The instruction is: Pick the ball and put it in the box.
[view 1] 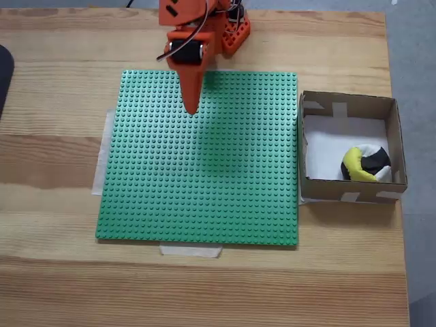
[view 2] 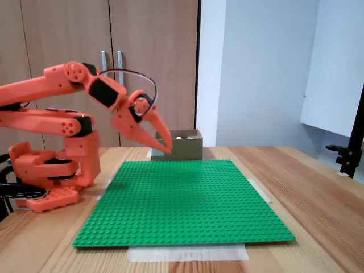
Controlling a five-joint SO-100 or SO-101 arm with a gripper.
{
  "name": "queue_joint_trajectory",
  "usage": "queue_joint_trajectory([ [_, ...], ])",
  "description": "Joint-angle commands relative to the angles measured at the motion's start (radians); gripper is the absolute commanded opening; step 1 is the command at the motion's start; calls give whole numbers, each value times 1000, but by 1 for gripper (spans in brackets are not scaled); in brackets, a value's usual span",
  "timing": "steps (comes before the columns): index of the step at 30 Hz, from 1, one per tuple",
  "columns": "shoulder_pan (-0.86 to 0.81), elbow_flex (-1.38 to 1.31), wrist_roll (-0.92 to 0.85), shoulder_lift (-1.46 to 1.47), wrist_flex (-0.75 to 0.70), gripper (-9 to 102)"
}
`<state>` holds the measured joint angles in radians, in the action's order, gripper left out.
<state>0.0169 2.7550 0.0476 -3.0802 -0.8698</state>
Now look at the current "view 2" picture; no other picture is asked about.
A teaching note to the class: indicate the yellow white black ball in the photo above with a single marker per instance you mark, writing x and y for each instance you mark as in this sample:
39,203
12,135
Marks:
179,137

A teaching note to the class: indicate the brown cardboard box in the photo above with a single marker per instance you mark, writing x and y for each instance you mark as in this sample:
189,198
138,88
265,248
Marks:
185,150

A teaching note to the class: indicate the pale masking tape strip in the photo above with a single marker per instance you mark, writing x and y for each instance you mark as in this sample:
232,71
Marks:
108,184
148,154
185,254
263,193

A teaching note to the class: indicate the green studded baseplate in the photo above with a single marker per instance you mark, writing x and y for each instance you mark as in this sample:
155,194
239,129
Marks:
185,204

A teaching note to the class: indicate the brown wooden cabinet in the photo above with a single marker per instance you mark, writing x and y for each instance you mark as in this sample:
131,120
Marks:
156,42

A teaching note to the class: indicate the black table clamp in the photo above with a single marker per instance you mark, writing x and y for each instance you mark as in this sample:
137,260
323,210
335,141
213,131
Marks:
22,193

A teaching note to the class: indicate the white board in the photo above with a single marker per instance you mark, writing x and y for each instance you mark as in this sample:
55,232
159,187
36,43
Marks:
335,71

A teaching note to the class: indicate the black clamp stand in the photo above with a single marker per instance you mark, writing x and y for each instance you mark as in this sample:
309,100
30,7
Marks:
348,162

